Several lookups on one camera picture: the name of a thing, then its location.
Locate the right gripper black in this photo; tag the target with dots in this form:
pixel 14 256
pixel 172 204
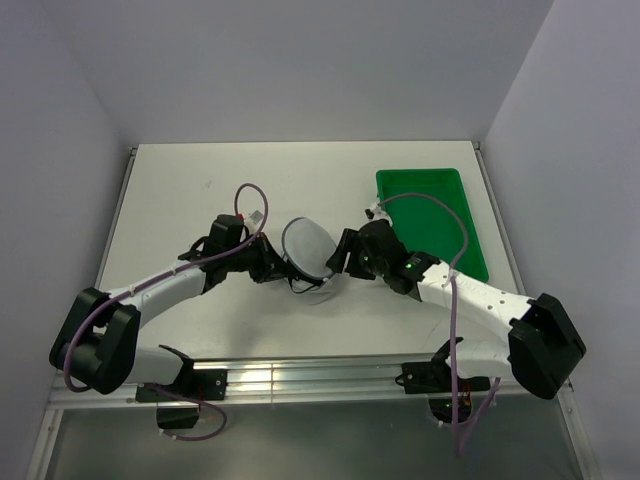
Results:
pixel 353 267

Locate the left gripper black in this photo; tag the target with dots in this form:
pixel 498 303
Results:
pixel 270 265

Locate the white mesh laundry bag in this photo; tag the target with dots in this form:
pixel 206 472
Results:
pixel 306 247

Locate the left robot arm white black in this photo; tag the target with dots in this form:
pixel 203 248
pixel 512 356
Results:
pixel 97 347

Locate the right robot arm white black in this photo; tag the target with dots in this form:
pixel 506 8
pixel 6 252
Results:
pixel 536 343

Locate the green plastic tray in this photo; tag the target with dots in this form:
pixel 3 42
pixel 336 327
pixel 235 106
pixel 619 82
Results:
pixel 423 225

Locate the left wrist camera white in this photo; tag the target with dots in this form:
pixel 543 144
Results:
pixel 253 221

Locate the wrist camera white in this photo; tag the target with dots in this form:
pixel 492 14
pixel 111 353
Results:
pixel 253 221
pixel 375 212

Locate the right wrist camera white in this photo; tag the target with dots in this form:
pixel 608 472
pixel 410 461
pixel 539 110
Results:
pixel 375 212

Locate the aluminium mounting rail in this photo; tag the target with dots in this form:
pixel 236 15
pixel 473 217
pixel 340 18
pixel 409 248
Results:
pixel 268 381

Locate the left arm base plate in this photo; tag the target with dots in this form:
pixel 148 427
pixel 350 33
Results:
pixel 198 384

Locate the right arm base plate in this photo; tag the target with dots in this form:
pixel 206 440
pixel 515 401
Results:
pixel 434 377

